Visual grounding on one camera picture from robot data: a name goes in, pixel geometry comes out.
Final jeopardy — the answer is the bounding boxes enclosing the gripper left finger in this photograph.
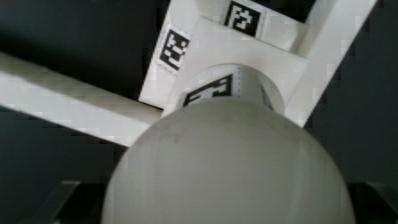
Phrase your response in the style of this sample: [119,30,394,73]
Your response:
[17,181,81,224]

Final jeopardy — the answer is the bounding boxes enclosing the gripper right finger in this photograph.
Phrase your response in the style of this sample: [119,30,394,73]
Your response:
[366,182,398,220]

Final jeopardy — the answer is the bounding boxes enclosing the white lamp bulb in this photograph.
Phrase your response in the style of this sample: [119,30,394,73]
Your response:
[99,63,358,224]

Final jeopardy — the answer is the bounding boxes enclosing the white lamp base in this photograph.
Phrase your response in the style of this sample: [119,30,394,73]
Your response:
[138,0,309,113]

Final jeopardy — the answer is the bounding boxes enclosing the white U-shaped fence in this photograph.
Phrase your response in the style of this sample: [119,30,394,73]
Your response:
[0,0,376,146]

